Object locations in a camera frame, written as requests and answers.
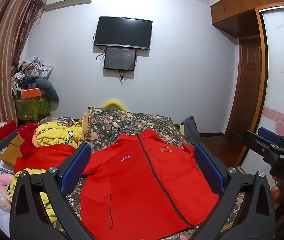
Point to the orange box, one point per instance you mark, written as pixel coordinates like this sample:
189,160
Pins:
31,93

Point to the small black wall monitor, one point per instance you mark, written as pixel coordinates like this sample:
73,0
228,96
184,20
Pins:
120,59

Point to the striped brown curtain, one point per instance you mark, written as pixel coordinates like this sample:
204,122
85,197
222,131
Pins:
4,62

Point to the yellow cartoon fleece blanket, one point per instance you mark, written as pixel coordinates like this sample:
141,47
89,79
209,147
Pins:
56,133

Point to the black wall television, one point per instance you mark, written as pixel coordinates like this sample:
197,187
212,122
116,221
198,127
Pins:
124,32

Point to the red cloth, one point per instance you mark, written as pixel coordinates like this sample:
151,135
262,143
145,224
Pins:
44,158

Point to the dark floral blanket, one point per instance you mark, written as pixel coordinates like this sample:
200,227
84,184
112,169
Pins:
129,122

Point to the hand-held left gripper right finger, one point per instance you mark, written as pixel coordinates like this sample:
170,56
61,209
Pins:
208,163

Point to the wooden overhead cabinet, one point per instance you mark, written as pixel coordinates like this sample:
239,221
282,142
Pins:
247,7

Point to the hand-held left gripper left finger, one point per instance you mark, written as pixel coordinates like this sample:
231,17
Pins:
78,161

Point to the person's right hand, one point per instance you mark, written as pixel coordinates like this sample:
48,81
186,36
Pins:
276,192

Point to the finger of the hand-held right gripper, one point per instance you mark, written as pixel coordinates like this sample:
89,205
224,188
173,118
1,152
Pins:
269,132
257,141

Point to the brown cardboard box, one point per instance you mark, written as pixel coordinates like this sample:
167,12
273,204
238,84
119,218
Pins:
13,150

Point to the red plush toy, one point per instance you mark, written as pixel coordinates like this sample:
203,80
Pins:
26,137

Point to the yellow curved rim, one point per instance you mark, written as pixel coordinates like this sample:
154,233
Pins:
112,104

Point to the red zip jacket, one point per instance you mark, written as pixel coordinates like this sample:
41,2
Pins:
142,177

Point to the dark blue cloth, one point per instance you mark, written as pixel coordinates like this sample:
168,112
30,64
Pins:
191,127

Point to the dark green cushion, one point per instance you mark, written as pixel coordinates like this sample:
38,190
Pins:
49,88

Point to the green patterned cloth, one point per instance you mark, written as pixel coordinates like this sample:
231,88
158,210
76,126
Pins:
33,107

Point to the pink plush toy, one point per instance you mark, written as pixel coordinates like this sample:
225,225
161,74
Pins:
4,185

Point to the grey box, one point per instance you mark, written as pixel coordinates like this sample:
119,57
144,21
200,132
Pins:
5,142

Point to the pile of clutter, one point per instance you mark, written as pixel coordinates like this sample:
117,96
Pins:
30,71

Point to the brown wooden door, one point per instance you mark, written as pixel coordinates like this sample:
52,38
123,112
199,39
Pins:
249,90

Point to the red box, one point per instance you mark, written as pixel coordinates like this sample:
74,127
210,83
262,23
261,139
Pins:
5,129

